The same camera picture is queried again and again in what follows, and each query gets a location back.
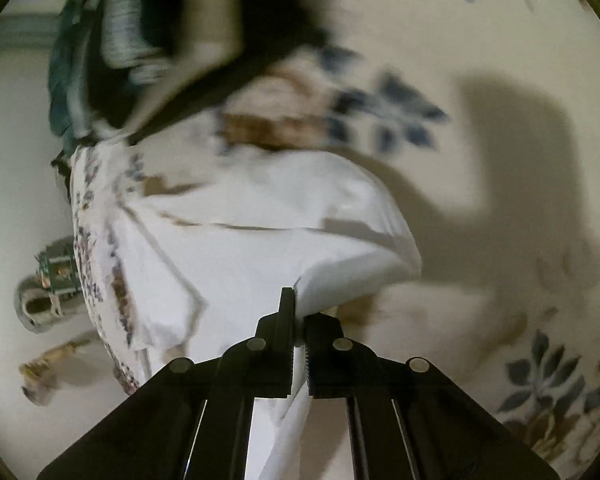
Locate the black white patterned garment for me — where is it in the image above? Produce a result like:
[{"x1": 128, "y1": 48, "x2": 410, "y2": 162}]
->
[{"x1": 48, "y1": 0, "x2": 327, "y2": 154}]

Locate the floral bed sheet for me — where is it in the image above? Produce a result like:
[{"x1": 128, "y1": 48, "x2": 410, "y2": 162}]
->
[{"x1": 199, "y1": 0, "x2": 600, "y2": 466}]

